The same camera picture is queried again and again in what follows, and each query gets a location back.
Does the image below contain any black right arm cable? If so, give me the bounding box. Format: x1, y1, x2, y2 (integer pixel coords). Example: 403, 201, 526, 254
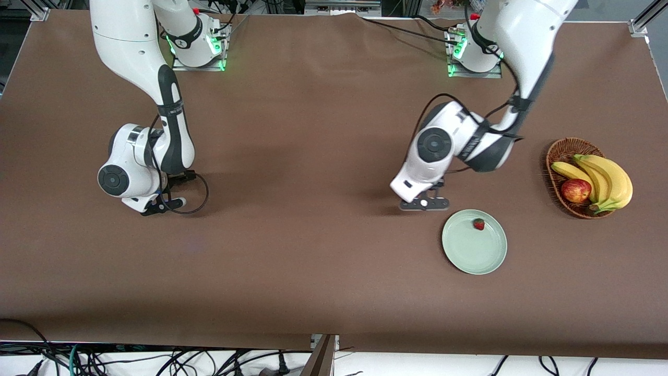
149, 112, 210, 215

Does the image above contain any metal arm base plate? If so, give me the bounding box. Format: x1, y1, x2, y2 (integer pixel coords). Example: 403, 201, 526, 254
171, 25, 228, 72
446, 29, 504, 79

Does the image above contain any brown wicker basket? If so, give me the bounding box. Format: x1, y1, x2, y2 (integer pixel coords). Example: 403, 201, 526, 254
545, 137, 619, 220

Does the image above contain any pale green round plate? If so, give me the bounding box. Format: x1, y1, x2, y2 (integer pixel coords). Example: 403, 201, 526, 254
442, 209, 508, 276

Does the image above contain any brown table cover sheet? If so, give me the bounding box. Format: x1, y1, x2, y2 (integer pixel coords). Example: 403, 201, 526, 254
0, 9, 668, 361

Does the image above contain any metal table frame bar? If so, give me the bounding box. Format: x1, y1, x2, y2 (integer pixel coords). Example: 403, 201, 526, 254
302, 333, 340, 376

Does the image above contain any long black table cable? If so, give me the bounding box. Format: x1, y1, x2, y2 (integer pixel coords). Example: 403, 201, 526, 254
360, 17, 460, 45

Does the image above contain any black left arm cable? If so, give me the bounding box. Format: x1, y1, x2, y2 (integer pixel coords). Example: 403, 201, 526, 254
410, 0, 523, 174

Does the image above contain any red apple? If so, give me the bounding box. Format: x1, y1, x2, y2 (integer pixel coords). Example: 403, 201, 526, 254
560, 178, 592, 204

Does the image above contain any yellow banana bunch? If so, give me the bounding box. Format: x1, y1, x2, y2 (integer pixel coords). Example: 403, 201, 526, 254
551, 154, 634, 215

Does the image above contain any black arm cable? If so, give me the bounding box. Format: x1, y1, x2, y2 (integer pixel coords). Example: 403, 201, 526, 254
149, 112, 210, 215
410, 0, 523, 174

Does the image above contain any grey metal device box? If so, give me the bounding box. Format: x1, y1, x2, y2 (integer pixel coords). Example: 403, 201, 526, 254
304, 0, 381, 16

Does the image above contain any short black table cable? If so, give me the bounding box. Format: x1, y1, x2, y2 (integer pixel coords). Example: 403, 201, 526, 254
415, 15, 460, 32

